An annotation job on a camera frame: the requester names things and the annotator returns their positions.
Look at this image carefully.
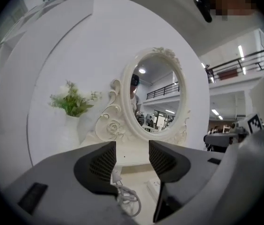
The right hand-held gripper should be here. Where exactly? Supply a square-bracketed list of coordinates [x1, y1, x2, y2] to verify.
[203, 112, 264, 148]

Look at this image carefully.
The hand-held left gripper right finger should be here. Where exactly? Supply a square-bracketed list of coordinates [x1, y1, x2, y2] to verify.
[148, 139, 225, 224]

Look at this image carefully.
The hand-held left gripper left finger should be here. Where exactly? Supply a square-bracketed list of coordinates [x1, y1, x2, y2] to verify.
[1, 141, 142, 225]

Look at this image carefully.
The white power strip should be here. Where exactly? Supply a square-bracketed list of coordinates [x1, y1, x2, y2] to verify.
[146, 178, 163, 203]

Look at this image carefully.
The grey cable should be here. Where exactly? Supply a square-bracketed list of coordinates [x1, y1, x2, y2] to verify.
[111, 169, 142, 218]

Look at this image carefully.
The cream ornate dressing table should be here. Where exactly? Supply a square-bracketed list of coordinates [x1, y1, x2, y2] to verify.
[113, 142, 166, 222]

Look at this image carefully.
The black mezzanine railing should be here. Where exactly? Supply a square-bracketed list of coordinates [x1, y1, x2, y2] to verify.
[206, 47, 264, 83]

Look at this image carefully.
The white vase with flowers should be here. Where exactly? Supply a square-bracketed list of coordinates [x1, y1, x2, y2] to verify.
[48, 79, 103, 151]

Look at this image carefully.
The person's head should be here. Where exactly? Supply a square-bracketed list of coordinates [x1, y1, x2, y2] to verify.
[196, 0, 264, 23]

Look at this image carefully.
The oval mirror with ornate frame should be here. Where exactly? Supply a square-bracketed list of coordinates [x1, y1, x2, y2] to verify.
[94, 46, 191, 148]

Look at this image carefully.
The black head-worn camera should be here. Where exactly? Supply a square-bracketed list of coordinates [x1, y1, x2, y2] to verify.
[193, 0, 214, 24]

